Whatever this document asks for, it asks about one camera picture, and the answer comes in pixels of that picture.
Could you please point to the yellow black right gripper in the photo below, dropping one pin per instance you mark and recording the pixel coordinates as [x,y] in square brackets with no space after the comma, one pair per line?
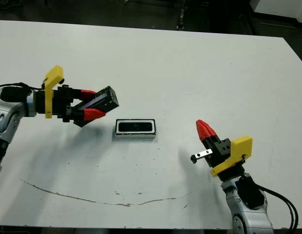
[241,148]

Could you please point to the white camera box base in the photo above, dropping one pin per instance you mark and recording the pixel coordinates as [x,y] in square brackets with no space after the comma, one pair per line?
[136,137]

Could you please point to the black glossy box lid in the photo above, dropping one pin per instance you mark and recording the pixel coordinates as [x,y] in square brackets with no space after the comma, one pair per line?
[109,97]

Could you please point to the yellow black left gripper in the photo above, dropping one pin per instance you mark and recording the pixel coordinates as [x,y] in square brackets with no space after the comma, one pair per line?
[49,97]

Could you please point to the metal background post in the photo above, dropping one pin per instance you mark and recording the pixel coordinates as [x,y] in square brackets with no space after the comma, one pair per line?
[181,14]

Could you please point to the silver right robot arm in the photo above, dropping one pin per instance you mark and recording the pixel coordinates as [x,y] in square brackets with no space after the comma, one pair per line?
[248,217]

